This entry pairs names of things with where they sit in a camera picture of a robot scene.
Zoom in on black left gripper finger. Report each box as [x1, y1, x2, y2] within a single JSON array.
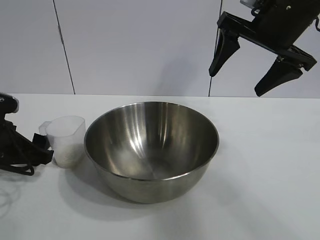
[[36, 147, 55, 166], [33, 133, 49, 150]]

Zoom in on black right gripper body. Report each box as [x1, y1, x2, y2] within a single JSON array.
[[216, 0, 318, 73]]

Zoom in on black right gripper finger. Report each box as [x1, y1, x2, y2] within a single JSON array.
[[208, 27, 241, 77], [254, 57, 303, 98]]

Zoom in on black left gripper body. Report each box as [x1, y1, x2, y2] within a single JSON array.
[[0, 112, 39, 173]]

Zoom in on white rice grains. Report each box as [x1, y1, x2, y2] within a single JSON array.
[[53, 143, 85, 168]]

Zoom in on translucent plastic measuring cup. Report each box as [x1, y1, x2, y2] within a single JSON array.
[[38, 115, 86, 168]]

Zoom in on stainless steel mixing bowl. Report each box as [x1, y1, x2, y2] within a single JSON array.
[[83, 101, 221, 204]]

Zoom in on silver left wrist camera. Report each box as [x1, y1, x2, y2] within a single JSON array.
[[0, 91, 20, 114]]

